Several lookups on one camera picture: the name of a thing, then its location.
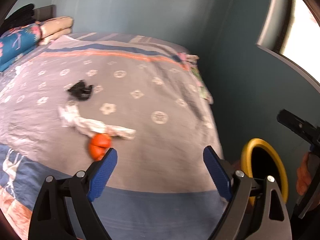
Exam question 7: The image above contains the white plastic bag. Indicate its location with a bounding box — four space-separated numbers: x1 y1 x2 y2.
58 105 136 140

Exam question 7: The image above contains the yellow-rimmed black trash bin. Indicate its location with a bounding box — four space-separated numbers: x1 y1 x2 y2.
233 138 289 203

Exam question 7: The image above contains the small black crumpled trash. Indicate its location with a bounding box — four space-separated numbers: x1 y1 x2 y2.
67 80 94 101

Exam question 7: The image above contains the person's right hand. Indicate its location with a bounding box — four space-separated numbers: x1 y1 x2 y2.
296 152 312 196

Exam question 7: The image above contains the orange peel piece left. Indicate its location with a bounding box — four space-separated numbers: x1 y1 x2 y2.
88 133 112 161

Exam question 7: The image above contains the grey patterned bed quilt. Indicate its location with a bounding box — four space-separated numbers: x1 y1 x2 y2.
1 34 225 239

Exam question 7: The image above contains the colourful floral bed sheet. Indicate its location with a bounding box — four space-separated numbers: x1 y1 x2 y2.
178 53 214 105

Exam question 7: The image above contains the cream folded blanket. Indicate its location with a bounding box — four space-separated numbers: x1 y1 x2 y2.
39 16 74 45

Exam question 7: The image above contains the blue floral folded blanket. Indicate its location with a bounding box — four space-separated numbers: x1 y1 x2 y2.
1 23 41 72

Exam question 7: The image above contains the grey upholstered headboard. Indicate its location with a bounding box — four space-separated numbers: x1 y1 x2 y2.
33 4 56 22

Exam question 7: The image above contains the black clothing pile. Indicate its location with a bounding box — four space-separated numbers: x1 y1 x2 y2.
1 3 36 33

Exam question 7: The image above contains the window with grey frame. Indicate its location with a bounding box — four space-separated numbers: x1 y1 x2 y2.
257 0 319 89

